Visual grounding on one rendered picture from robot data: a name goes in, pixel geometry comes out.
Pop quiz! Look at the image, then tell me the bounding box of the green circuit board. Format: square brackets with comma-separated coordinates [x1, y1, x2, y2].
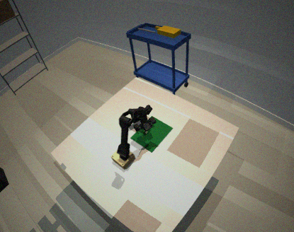
[131, 117, 173, 152]

